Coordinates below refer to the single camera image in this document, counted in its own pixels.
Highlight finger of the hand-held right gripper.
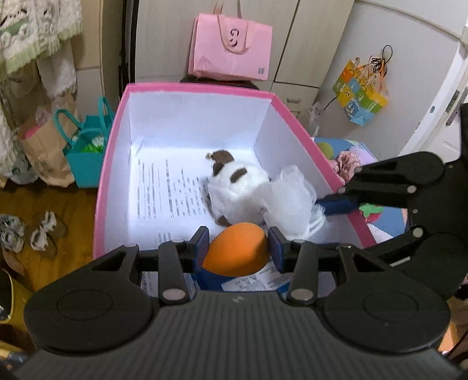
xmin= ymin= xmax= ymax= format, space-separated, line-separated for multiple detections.
xmin=366 ymin=227 xmax=438 ymax=267
xmin=316 ymin=151 xmax=445 ymax=217

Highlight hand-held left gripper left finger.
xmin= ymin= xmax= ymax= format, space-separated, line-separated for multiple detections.
xmin=91 ymin=226 xmax=210 ymax=305

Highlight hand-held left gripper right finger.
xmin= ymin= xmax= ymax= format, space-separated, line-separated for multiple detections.
xmin=268 ymin=226 xmax=390 ymax=305

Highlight orange makeup sponge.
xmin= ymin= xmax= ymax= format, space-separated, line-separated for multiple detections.
xmin=202 ymin=222 xmax=269 ymax=277

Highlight red soft toy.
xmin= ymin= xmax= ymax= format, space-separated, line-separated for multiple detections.
xmin=358 ymin=204 xmax=384 ymax=222

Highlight pink floral cloth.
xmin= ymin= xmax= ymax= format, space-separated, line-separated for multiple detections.
xmin=329 ymin=151 xmax=364 ymax=181

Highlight white mesh bath pouf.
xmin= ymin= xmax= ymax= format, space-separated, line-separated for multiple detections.
xmin=258 ymin=165 xmax=326 ymax=242

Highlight white panda plush toy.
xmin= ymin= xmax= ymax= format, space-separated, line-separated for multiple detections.
xmin=205 ymin=150 xmax=278 ymax=225

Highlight pink cardboard box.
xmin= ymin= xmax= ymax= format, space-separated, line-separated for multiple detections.
xmin=92 ymin=82 xmax=377 ymax=293

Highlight patchwork knitted blanket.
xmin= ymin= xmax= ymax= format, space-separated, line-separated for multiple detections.
xmin=312 ymin=137 xmax=406 ymax=253

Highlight printed paper sheet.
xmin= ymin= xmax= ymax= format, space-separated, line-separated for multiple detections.
xmin=126 ymin=148 xmax=223 ymax=253

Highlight white door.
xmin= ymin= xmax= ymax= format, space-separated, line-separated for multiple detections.
xmin=433 ymin=86 xmax=468 ymax=163

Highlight clear plastic bag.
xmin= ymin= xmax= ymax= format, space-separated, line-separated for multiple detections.
xmin=307 ymin=102 xmax=324 ymax=137

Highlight colourful paper gift bag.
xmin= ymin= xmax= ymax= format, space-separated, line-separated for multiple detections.
xmin=332 ymin=55 xmax=389 ymax=127

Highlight teal paper bag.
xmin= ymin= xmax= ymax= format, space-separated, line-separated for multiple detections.
xmin=54 ymin=96 xmax=116 ymax=189

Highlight light wood wardrobe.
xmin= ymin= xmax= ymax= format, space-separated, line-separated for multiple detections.
xmin=133 ymin=0 xmax=357 ymax=121

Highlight brown paper bag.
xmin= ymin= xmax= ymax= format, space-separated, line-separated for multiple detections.
xmin=16 ymin=93 xmax=79 ymax=187

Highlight pink tote bag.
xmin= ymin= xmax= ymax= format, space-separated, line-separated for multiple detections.
xmin=188 ymin=0 xmax=273 ymax=81

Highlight yellow fabric item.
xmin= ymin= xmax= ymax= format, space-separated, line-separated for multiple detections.
xmin=0 ymin=268 xmax=35 ymax=324

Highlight white printed bag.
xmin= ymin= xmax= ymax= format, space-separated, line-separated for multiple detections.
xmin=0 ymin=135 xmax=37 ymax=183

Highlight black clothes rack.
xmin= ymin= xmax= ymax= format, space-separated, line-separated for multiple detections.
xmin=119 ymin=0 xmax=137 ymax=110

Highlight cream fleece pajama pants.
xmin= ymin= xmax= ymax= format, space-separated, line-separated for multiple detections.
xmin=35 ymin=38 xmax=78 ymax=101

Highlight cream fleece pajama jacket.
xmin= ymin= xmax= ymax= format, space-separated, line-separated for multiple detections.
xmin=0 ymin=0 xmax=83 ymax=75

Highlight silver door handle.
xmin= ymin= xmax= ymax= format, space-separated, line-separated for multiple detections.
xmin=447 ymin=88 xmax=468 ymax=127

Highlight white door frame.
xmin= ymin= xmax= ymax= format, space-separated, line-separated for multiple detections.
xmin=398 ymin=37 xmax=468 ymax=156

